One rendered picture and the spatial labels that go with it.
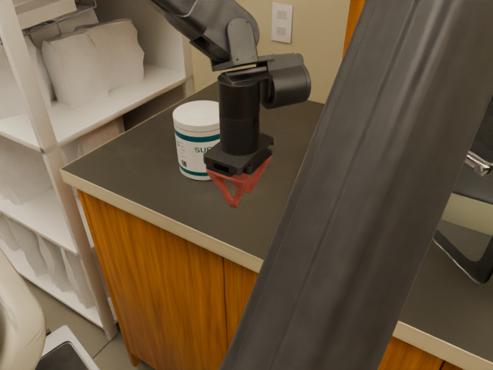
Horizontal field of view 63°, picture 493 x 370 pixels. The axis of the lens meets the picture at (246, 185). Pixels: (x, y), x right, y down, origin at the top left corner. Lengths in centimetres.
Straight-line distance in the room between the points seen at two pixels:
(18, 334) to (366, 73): 21
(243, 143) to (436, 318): 42
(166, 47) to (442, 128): 155
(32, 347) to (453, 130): 23
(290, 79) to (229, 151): 13
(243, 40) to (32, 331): 39
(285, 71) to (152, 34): 119
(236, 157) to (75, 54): 93
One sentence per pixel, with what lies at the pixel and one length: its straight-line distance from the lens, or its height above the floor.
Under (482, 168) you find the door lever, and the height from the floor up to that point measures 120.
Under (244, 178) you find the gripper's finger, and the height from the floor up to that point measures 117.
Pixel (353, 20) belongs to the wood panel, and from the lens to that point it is 72.
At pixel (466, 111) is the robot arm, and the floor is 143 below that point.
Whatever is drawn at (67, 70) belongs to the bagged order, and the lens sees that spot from 140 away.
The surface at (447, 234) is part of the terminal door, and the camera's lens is 77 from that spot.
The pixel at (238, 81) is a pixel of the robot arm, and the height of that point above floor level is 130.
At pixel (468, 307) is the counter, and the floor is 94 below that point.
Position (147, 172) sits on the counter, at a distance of 101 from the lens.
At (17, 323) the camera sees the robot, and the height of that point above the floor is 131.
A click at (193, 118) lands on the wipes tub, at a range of 91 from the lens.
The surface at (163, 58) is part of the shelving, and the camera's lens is 171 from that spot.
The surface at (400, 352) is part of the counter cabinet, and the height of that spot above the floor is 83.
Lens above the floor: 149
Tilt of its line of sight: 36 degrees down
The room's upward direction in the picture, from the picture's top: straight up
